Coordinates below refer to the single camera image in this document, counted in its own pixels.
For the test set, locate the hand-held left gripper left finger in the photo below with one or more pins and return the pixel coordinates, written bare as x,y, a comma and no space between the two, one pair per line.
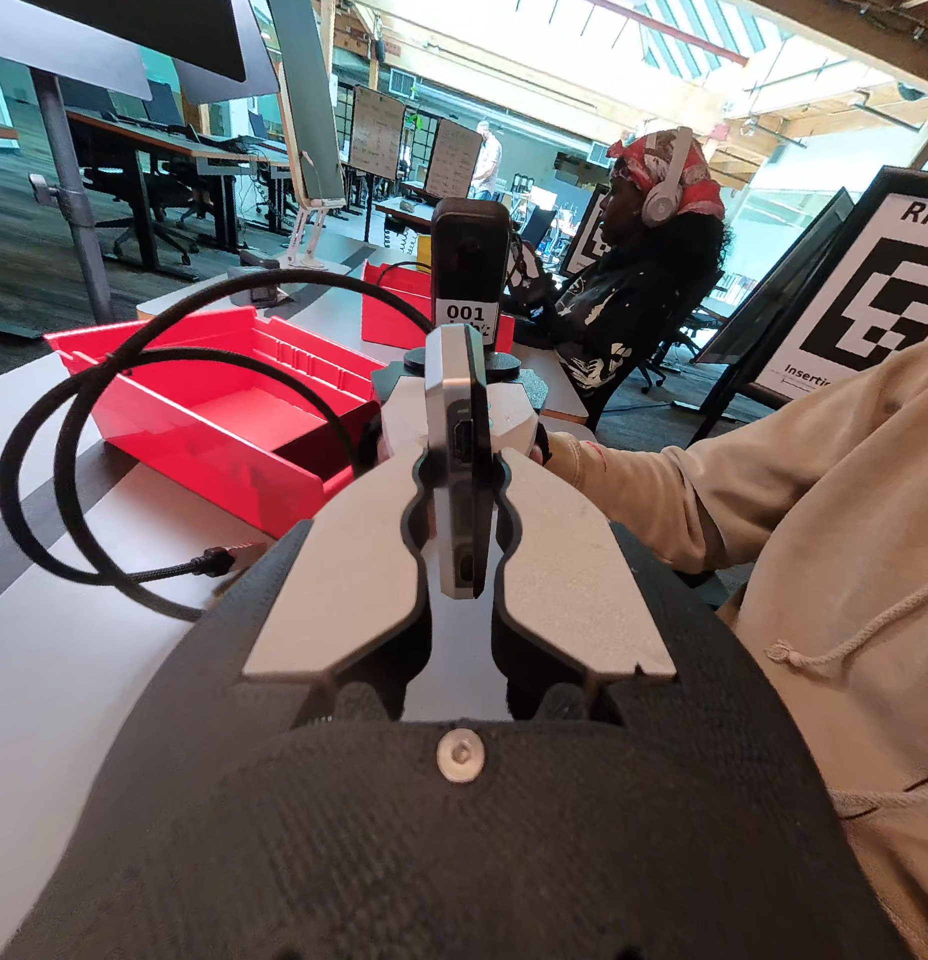
344,585

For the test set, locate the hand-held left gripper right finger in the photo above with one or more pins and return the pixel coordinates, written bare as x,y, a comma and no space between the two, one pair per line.
576,592

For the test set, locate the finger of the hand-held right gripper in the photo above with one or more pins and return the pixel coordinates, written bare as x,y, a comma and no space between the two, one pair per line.
404,420
512,416

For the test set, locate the grey usb hub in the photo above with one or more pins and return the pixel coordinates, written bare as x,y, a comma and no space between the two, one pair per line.
441,420

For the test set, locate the person's right forearm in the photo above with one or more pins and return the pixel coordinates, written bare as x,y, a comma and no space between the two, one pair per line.
644,495

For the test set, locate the red plastic bin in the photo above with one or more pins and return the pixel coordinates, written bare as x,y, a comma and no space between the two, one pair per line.
208,472
392,307

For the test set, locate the printed sheet board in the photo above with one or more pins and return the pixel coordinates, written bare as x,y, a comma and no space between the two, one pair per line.
454,157
377,131

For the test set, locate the black framed marker poster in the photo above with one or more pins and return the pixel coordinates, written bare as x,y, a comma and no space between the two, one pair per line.
869,300
584,240

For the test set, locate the white folding tablet stand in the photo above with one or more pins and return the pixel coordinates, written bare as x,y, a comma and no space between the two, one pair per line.
308,240

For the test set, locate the white over-ear headphones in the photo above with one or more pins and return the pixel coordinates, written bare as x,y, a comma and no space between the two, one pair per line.
663,202

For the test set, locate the black board with wooden rim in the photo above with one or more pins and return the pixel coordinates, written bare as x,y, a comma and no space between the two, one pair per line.
314,112

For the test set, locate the red patterned bandana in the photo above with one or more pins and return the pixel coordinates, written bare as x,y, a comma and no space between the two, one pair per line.
704,195

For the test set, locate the operator in beige hoodie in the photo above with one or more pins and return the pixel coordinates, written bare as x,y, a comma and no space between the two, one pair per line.
869,600

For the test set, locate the black leaning panel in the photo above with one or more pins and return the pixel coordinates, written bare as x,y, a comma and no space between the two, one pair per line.
779,285

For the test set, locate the brown office desk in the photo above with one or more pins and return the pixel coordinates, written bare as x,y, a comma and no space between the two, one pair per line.
171,142

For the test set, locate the large dark monitor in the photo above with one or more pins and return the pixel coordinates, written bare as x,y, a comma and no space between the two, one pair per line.
133,30

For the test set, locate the grey metal pole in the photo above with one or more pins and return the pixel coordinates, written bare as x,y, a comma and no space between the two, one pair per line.
66,187

